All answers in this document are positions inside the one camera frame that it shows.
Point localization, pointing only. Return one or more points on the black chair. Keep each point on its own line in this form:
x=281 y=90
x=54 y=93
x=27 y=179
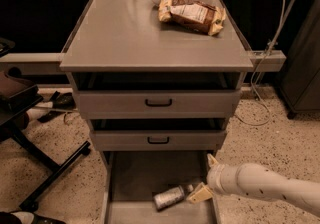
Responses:
x=17 y=96

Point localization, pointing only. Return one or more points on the black shoe on floor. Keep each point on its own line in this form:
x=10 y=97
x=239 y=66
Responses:
x=56 y=106

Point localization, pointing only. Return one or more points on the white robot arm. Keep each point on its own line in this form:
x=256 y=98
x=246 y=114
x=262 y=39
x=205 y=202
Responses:
x=255 y=181

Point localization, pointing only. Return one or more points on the grey middle drawer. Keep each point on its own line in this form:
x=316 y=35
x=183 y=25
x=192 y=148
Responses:
x=157 y=140

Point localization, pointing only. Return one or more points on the grey top drawer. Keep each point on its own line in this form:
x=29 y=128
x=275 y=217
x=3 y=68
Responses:
x=156 y=104

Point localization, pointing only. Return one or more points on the brown yellow chip bag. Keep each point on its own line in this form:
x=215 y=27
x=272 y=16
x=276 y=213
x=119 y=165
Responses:
x=193 y=14

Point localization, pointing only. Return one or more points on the black white shoe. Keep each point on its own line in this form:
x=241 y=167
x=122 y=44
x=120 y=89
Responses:
x=22 y=217

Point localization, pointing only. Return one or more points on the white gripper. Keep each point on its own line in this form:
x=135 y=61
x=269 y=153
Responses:
x=214 y=178

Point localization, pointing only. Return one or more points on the grey drawer cabinet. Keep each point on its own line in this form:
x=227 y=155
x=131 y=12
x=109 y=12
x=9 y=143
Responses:
x=121 y=45

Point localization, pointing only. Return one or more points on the dark cabinet at right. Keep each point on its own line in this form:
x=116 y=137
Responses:
x=300 y=80

